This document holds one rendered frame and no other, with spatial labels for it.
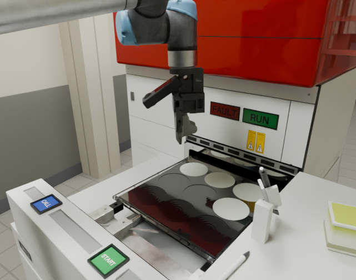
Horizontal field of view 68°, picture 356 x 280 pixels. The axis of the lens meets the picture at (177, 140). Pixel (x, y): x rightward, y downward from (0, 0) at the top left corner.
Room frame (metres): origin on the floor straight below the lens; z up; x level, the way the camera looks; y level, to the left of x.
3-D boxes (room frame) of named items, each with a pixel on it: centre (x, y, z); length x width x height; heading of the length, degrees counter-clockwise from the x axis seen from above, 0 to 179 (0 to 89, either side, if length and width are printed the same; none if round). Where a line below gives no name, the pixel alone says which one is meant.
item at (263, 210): (0.43, -0.18, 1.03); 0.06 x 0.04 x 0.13; 138
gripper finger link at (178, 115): (0.68, 0.00, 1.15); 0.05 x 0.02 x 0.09; 5
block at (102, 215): (0.57, 0.21, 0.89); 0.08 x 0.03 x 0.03; 138
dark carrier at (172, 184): (0.68, -0.07, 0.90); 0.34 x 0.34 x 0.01; 48
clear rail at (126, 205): (0.54, 0.05, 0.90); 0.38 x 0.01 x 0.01; 48
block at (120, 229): (0.52, 0.15, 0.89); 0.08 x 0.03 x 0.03; 138
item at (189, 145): (0.85, -0.20, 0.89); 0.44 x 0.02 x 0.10; 48
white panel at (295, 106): (0.98, -0.07, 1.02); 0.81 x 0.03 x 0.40; 48
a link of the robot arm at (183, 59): (0.71, -0.01, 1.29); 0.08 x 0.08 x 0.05
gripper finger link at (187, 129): (0.69, -0.02, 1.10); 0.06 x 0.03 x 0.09; 95
